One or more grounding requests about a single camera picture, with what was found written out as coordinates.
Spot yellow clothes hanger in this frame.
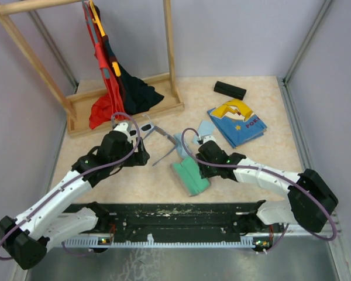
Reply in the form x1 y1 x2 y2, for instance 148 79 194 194
89 0 122 77

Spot white sunglasses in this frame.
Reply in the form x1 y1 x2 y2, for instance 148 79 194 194
129 114 154 137

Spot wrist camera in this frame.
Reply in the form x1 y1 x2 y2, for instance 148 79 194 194
197 135 216 145
113 121 132 139

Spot black glasses case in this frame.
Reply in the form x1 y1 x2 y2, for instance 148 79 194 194
214 81 247 100

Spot wooden clothes rack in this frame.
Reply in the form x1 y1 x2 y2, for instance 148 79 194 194
0 1 184 138

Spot red hanging garment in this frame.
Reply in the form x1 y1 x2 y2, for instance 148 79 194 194
82 2 132 121

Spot black hanging garment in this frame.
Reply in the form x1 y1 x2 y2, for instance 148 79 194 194
104 40 166 115

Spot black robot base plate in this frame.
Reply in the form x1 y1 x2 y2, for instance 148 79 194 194
67 200 284 244

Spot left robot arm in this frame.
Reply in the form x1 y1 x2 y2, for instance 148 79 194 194
0 129 150 270

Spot light blue lens cloth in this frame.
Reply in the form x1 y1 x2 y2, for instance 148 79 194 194
173 133 188 159
192 120 215 144

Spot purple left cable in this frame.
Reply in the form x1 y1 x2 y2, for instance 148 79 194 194
0 112 142 261

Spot grey red clothes hanger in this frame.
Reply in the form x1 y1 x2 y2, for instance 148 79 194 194
82 1 111 80

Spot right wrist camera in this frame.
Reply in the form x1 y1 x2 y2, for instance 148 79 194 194
197 135 216 145

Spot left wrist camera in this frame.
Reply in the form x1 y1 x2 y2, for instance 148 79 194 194
113 121 132 139

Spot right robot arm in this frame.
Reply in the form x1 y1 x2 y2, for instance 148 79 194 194
196 140 338 234

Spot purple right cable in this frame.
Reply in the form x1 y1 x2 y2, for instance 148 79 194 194
180 128 339 255

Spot grey glasses case green lining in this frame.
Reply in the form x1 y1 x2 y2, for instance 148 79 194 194
171 156 211 197

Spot light blue flat lens cloth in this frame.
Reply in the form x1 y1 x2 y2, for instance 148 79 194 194
192 120 215 144

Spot purple cable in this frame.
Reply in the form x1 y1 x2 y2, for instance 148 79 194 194
180 128 339 255
0 112 142 261

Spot blue yellow folded cloth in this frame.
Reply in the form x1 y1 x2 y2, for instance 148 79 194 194
207 99 267 148

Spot grey blue sunglasses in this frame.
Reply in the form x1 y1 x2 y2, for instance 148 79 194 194
152 126 179 167

